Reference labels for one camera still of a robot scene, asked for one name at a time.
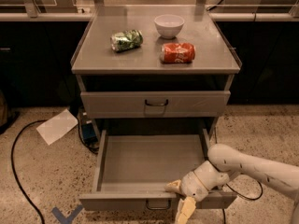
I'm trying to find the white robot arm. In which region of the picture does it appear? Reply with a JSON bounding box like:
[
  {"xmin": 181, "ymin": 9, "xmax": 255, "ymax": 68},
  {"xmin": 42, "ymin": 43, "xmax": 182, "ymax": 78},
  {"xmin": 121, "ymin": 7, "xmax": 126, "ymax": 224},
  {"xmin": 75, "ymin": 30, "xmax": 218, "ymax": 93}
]
[{"xmin": 164, "ymin": 144, "xmax": 299, "ymax": 224}]

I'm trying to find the white paper sheet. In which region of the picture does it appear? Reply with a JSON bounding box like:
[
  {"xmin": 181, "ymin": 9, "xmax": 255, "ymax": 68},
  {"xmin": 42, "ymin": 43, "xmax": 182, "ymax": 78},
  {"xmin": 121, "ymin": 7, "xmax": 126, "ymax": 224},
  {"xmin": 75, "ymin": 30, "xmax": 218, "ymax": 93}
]
[{"xmin": 36, "ymin": 109, "xmax": 78, "ymax": 145}]

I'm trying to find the grey metal drawer cabinet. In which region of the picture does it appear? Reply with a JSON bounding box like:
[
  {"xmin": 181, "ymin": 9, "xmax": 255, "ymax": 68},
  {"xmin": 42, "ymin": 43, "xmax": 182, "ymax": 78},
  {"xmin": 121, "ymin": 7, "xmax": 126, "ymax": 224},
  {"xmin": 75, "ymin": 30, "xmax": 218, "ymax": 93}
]
[{"xmin": 72, "ymin": 6, "xmax": 240, "ymax": 133}]

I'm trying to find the grey drawer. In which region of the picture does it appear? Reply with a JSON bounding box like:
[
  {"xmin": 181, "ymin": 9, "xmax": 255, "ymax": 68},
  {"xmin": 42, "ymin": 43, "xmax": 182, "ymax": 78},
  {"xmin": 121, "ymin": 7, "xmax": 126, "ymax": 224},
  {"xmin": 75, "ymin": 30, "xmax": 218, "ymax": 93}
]
[
  {"xmin": 81, "ymin": 91, "xmax": 230, "ymax": 119},
  {"xmin": 78, "ymin": 128, "xmax": 238, "ymax": 212}
]

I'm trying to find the blue power box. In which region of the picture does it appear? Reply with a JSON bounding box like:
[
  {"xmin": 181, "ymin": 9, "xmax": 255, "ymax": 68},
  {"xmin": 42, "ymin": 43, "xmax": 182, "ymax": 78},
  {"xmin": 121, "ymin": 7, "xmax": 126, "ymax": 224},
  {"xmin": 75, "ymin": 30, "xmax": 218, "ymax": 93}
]
[{"xmin": 81, "ymin": 123, "xmax": 97, "ymax": 145}]

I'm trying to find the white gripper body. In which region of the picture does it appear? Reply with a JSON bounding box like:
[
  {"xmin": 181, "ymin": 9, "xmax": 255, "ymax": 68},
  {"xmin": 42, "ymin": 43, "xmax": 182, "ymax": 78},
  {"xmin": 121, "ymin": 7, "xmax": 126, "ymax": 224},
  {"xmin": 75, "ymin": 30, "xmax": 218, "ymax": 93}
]
[{"xmin": 180, "ymin": 161, "xmax": 230, "ymax": 202}]

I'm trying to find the dark counter left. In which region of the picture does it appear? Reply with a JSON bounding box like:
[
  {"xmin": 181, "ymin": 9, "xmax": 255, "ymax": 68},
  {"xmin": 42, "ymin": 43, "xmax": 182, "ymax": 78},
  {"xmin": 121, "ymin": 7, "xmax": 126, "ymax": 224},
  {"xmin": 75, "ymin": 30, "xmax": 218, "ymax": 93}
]
[{"xmin": 0, "ymin": 21, "xmax": 88, "ymax": 107}]

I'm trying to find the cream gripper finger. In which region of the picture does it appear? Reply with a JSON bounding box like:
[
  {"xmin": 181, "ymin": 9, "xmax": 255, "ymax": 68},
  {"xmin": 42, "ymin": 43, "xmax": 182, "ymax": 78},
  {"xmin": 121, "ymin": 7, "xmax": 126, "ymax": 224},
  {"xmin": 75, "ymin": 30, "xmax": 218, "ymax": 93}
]
[
  {"xmin": 175, "ymin": 197, "xmax": 196, "ymax": 224},
  {"xmin": 164, "ymin": 179, "xmax": 181, "ymax": 194}
]

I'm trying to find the white ceramic bowl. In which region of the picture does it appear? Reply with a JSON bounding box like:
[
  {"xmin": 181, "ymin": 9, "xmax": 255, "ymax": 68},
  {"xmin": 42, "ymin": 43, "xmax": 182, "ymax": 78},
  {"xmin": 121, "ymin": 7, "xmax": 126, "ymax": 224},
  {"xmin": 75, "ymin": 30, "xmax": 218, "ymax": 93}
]
[{"xmin": 154, "ymin": 14, "xmax": 185, "ymax": 39}]

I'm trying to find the crushed red soda can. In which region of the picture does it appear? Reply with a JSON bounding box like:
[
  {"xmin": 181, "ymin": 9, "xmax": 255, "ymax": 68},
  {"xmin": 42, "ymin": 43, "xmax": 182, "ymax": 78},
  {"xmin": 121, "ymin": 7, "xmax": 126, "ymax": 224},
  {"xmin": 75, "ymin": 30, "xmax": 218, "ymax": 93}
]
[{"xmin": 160, "ymin": 43, "xmax": 196, "ymax": 63}]

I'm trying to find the black cable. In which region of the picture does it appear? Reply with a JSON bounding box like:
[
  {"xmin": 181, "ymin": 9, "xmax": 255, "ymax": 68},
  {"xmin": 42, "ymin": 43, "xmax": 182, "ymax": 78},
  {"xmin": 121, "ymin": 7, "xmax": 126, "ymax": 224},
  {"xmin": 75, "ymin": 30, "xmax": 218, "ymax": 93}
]
[
  {"xmin": 221, "ymin": 180, "xmax": 264, "ymax": 224},
  {"xmin": 10, "ymin": 119, "xmax": 48, "ymax": 224}
]

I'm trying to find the grey top drawer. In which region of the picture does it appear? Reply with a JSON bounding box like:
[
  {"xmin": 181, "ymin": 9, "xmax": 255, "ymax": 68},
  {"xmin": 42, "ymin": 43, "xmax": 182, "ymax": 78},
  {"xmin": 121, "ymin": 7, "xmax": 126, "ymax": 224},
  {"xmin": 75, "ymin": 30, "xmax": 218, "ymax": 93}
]
[{"xmin": 81, "ymin": 91, "xmax": 230, "ymax": 119}]

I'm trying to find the dark counter right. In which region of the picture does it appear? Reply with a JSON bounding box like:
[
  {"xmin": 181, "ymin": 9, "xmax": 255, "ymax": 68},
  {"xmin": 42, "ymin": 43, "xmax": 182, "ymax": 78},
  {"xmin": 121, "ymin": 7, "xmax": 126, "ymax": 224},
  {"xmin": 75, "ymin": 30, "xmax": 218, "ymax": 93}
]
[{"xmin": 216, "ymin": 21, "xmax": 299, "ymax": 104}]

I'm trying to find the blue tape floor marker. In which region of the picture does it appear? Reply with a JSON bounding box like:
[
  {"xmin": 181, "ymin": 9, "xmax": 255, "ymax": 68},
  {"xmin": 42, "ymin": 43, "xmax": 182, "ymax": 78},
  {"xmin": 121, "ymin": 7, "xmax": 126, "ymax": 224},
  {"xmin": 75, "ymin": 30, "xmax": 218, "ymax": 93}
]
[{"xmin": 50, "ymin": 203, "xmax": 86, "ymax": 224}]

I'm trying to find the crushed green soda can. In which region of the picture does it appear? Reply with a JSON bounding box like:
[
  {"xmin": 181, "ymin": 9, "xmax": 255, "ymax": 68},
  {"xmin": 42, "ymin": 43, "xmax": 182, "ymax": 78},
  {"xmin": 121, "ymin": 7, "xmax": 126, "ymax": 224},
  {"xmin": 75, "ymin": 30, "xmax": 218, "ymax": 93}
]
[{"xmin": 110, "ymin": 30, "xmax": 143, "ymax": 52}]

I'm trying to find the dark counter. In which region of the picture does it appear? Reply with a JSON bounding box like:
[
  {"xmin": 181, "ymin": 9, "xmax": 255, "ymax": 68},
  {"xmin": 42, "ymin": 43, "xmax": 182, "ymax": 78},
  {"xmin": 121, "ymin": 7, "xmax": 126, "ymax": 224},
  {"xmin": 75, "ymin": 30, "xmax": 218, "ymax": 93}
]
[
  {"xmin": 216, "ymin": 21, "xmax": 299, "ymax": 104},
  {"xmin": 0, "ymin": 21, "xmax": 88, "ymax": 107}
]

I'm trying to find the black cable right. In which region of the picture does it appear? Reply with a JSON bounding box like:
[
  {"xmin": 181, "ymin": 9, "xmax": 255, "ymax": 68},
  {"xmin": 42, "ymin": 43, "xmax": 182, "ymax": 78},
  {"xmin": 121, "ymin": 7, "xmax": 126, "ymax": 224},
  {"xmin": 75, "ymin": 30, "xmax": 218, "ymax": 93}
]
[{"xmin": 221, "ymin": 180, "xmax": 264, "ymax": 224}]

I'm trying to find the black cable left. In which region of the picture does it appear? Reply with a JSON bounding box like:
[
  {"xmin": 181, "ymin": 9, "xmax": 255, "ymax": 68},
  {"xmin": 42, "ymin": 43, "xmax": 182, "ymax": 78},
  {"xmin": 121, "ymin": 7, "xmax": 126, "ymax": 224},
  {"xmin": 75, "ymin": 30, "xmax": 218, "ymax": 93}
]
[{"xmin": 10, "ymin": 119, "xmax": 48, "ymax": 224}]

